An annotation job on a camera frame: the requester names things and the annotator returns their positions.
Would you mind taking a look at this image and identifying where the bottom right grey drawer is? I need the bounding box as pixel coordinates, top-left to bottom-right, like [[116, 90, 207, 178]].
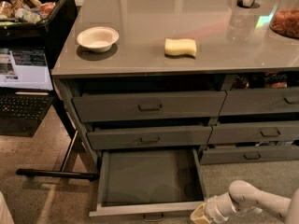
[[200, 145, 299, 165]]

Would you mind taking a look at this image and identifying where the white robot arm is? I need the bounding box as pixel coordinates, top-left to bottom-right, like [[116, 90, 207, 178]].
[[191, 180, 299, 224]]

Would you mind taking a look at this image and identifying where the middle right grey drawer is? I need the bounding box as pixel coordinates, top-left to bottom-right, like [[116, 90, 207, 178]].
[[208, 121, 299, 144]]

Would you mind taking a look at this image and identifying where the white object at corner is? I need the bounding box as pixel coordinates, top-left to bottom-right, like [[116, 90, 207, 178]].
[[0, 192, 15, 224]]

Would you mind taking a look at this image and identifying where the white paper bowl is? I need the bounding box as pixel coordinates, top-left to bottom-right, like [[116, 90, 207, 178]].
[[77, 27, 119, 53]]

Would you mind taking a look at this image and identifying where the white and beige gripper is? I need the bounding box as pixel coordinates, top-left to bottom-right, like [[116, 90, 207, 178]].
[[190, 196, 228, 224]]

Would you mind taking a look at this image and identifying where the top left grey drawer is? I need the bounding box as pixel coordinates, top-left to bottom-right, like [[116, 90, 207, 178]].
[[72, 91, 225, 122]]

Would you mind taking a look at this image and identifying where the black laptop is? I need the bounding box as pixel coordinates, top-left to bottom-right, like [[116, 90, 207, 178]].
[[0, 49, 54, 137]]

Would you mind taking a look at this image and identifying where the glass jar of snacks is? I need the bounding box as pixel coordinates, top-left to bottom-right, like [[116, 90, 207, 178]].
[[270, 0, 299, 39]]

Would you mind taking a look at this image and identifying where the black bin of snacks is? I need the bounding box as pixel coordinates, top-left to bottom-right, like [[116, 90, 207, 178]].
[[0, 0, 78, 49]]

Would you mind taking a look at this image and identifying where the grey drawer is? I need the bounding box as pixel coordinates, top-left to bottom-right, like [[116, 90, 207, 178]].
[[200, 145, 299, 165], [208, 121, 299, 144], [72, 91, 225, 122], [220, 87, 299, 116], [87, 125, 212, 150]]

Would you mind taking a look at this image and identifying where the grey counter cabinet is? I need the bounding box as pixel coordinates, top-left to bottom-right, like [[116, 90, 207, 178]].
[[53, 0, 298, 159]]

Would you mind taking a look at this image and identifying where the black cart stand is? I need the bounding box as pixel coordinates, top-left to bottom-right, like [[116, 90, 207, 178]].
[[16, 98, 99, 181]]

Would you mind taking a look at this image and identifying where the middle left grey drawer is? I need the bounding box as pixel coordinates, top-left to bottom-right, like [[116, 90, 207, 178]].
[[87, 125, 212, 150]]

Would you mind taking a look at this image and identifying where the top right grey drawer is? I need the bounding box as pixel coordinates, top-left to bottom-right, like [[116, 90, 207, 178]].
[[220, 87, 299, 116]]

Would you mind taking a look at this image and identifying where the yellow sponge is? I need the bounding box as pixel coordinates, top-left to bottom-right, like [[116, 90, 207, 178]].
[[164, 38, 197, 57]]

